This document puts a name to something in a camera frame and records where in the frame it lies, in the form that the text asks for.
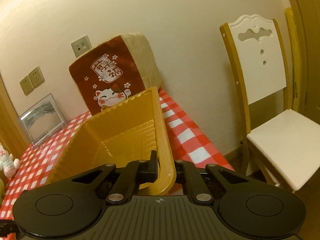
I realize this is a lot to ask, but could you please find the yellow plastic tray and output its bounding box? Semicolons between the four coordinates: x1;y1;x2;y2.
46;87;176;196

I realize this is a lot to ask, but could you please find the red lucky cat cushion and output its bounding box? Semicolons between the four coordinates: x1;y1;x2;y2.
69;33;162;115

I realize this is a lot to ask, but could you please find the white wooden chair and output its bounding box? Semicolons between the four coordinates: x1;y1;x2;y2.
220;14;319;192

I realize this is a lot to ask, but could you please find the red checkered tablecloth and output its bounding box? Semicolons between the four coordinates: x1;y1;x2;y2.
1;89;232;219

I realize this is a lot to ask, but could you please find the silver framed sand picture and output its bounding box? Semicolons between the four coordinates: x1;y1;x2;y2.
18;93;67;148

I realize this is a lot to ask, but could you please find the yellow folded board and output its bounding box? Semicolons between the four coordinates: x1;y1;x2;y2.
285;8;301;111

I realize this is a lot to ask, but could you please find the white plush cat toy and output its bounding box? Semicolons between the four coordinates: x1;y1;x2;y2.
0;144;20;178

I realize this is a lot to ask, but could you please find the upper wall socket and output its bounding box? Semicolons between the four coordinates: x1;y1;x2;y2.
71;35;92;58

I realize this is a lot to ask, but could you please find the right double wall socket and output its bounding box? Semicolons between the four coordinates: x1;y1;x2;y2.
28;67;44;88

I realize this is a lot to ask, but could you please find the double wall socket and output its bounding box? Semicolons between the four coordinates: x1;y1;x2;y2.
20;76;34;96
28;67;44;88

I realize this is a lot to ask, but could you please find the left double wall socket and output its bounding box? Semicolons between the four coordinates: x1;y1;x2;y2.
20;76;34;96

